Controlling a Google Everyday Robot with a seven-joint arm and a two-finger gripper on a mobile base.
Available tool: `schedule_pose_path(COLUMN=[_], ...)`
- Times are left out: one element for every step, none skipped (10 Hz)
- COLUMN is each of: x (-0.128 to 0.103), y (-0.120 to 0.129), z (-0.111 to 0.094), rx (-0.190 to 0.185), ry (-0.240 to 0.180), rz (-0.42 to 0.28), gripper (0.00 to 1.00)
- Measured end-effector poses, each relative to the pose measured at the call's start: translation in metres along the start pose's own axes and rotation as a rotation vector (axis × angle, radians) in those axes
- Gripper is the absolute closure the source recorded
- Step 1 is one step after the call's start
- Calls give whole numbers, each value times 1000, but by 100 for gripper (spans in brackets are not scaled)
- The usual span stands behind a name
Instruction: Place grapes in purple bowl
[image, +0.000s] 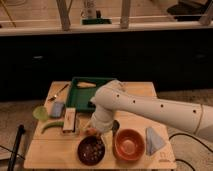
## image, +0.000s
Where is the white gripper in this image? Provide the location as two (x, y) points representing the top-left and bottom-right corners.
(90, 107), (115, 133)

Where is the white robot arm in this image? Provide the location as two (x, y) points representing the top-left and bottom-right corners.
(90, 80), (213, 142)

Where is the dark purple bowl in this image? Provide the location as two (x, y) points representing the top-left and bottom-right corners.
(77, 136), (105, 166)

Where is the orange bowl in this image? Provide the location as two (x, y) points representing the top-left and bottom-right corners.
(113, 129), (145, 162)

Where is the green plastic tray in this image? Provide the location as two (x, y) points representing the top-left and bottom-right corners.
(66, 77), (112, 113)

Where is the wooden box block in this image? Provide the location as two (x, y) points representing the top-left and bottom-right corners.
(63, 108), (76, 133)

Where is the beige item in tray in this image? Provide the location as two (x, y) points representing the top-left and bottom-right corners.
(77, 82), (96, 88)

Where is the blue sponge block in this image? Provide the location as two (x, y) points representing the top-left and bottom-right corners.
(50, 102), (65, 118)

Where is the green pea pod toy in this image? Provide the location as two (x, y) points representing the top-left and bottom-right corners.
(41, 121), (64, 134)

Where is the metal spoon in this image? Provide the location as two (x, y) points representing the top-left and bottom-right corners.
(47, 84), (69, 102)

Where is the blue folded cloth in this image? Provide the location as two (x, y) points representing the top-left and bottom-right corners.
(146, 127), (166, 156)

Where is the green cup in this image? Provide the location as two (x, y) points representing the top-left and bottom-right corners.
(33, 106), (49, 122)

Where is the black pole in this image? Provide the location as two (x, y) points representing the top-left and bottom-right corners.
(7, 125), (26, 171)

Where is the white bottle on green base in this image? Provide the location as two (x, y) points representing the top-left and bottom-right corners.
(81, 0), (111, 25)

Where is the black cable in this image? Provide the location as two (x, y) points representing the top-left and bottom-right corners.
(168, 132), (213, 171)

